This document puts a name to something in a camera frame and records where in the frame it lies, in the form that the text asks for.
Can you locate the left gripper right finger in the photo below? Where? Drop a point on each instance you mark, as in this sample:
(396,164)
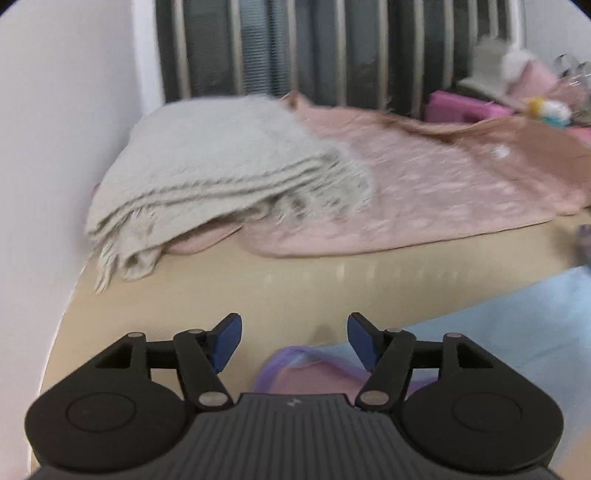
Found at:
(387,356)

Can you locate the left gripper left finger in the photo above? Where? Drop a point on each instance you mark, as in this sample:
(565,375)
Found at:
(201,355)

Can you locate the pink purple blue garment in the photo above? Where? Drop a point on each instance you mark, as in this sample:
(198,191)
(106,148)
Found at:
(541,331)

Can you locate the pink quilted jacket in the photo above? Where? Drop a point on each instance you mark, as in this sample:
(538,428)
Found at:
(433,182)

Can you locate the beige knitted fringed blanket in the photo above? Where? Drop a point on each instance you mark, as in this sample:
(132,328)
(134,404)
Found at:
(233,159)

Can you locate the yellow white plush toy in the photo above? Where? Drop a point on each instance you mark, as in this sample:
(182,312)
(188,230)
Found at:
(552,112)

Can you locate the steel window railing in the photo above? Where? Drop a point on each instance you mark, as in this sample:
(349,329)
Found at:
(387,55)

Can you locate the pink pouch bag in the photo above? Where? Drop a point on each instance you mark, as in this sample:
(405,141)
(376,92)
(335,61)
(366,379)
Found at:
(535,80)

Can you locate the stack of white boxes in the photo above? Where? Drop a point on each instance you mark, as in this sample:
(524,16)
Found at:
(496,65)

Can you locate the clear pink plastic bag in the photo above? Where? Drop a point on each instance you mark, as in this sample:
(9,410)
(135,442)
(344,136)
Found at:
(573,87)

